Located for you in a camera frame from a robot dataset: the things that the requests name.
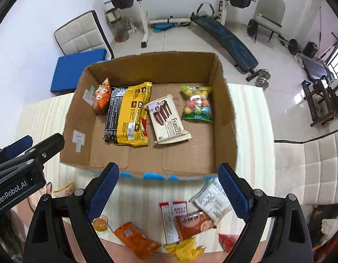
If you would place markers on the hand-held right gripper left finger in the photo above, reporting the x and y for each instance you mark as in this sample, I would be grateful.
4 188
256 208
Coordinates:
103 191

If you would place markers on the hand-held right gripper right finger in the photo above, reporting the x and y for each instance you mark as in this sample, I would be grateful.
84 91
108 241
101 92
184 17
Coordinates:
234 194

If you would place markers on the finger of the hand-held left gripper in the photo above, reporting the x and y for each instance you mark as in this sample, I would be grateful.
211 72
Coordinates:
45 148
20 145

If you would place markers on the white printed snack packet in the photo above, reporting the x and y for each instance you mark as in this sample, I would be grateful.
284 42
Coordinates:
212 200

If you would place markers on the red snack packet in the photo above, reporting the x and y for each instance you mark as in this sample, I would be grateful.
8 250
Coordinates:
226 242

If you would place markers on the brown cake packet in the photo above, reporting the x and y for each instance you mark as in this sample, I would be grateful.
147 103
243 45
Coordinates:
193 224

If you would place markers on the brown cardboard box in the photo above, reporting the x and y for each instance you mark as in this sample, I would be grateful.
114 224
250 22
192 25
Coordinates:
185 148

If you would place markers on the small yellow crinkled packet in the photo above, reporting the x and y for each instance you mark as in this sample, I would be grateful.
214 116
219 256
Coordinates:
185 252

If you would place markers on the yellow jelly cup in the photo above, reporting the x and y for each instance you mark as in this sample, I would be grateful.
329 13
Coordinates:
100 224

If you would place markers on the orange flat packet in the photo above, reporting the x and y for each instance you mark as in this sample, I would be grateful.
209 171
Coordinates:
136 241

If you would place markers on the red white stick packet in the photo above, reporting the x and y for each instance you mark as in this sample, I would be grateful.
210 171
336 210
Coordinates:
169 224

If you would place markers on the orange panda snack packet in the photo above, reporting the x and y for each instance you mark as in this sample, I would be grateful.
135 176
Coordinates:
102 98

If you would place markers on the black snack bar packet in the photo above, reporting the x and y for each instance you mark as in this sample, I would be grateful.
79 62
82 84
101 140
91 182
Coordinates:
113 115

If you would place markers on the large yellow snack packet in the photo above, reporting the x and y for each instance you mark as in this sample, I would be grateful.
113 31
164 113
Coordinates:
130 115

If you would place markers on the blue foam mat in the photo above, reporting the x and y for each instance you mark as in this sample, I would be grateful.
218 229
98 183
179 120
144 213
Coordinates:
73 71

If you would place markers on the white padded seat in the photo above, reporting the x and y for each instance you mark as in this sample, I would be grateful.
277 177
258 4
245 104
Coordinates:
316 169

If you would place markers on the white wafer packet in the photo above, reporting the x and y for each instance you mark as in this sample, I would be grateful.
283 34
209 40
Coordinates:
169 123

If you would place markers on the green candy ball bag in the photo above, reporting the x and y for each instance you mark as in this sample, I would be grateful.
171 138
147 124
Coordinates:
197 106

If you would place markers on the chrome dumbbell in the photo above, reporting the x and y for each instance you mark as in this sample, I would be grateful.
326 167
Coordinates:
262 79

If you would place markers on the white padded chair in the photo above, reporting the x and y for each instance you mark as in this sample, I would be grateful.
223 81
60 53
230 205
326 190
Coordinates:
78 33

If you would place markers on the dark wooden chair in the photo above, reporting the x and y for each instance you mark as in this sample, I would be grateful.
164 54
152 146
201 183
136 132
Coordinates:
322 101

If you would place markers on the glass jar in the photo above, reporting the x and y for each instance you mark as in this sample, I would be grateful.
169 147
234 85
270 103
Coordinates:
121 31

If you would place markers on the small cardboard carton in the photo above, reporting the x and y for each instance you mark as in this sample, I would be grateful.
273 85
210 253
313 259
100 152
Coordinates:
113 16

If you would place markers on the dark flat panel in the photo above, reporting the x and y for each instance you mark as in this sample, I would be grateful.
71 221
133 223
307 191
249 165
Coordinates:
315 67

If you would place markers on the dark blue sit-up bench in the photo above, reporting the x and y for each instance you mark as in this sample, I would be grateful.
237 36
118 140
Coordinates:
229 38

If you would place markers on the black weight plate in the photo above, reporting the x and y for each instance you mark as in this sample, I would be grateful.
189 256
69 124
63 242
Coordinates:
293 46

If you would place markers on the small black box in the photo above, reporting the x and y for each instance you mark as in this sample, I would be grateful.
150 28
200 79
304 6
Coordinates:
310 49

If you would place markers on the short black plate barbell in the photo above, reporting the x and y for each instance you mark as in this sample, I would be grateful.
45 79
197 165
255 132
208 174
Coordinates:
252 27

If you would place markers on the teal mat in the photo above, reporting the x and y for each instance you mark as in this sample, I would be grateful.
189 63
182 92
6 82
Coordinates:
163 26

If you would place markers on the grey chair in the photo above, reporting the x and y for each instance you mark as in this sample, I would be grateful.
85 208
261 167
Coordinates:
271 8

